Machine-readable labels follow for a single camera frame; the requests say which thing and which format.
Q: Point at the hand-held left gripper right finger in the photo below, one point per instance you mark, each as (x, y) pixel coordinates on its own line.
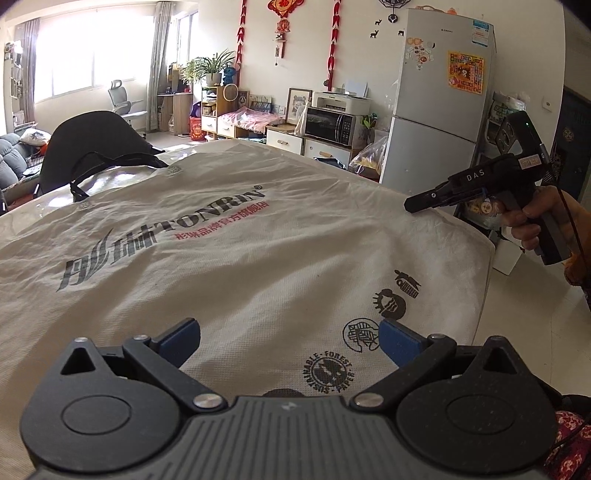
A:
(398, 340)

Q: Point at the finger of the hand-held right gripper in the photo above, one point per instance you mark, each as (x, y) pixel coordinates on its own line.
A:
(429, 199)

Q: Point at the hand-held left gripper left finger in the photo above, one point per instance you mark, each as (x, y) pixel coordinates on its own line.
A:
(182, 339)

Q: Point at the white shopping bag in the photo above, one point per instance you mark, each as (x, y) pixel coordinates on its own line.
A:
(231, 277)

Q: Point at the green white bag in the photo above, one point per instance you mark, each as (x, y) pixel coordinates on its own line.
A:
(508, 108)

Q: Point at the person's right hand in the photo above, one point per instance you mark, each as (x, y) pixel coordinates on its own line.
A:
(565, 212)

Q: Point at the dark door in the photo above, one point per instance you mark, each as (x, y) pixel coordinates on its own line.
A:
(572, 147)

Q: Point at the white refrigerator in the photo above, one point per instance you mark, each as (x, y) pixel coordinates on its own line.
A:
(434, 115)

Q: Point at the orange poster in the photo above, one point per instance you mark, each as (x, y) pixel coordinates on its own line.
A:
(466, 73)

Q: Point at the black microwave oven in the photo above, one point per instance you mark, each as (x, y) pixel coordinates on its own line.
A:
(330, 127)

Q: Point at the white printer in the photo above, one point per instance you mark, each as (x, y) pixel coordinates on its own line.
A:
(341, 102)

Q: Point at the white drawer cabinet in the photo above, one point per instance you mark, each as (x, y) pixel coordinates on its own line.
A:
(286, 138)

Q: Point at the framed bear picture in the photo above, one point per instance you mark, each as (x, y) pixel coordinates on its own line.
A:
(298, 106)

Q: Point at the pink cloth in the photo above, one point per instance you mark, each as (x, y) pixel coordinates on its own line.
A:
(249, 120)

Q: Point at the red floral clothing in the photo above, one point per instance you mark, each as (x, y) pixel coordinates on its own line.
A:
(572, 438)

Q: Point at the red printed bin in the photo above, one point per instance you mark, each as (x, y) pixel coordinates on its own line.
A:
(197, 128)

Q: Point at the black dining chair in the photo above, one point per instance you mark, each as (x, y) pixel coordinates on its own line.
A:
(92, 138)

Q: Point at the red Chinese knot ornament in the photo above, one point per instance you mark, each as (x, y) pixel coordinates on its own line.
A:
(285, 23)

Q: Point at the wooden desk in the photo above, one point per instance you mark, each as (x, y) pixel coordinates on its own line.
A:
(175, 110)

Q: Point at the wooden shelf cabinet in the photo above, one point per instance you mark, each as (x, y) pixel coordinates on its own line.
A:
(212, 110)

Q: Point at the blue plush toy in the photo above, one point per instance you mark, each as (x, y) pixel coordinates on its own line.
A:
(231, 76)

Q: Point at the red cushion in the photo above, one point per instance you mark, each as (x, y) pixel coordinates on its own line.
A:
(37, 151)

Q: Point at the grey office chair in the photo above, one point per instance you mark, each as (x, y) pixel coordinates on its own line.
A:
(122, 101)

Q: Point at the grey sofa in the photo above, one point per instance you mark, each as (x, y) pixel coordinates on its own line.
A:
(14, 157)

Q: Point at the white printed pillow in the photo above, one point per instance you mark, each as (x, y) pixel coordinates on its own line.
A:
(34, 137)

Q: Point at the potted green plant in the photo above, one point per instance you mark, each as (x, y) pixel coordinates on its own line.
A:
(207, 69)

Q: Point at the white bookshelf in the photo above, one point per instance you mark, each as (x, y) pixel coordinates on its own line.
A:
(13, 83)

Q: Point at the black antler wall clock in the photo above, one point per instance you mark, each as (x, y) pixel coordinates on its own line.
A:
(393, 10)

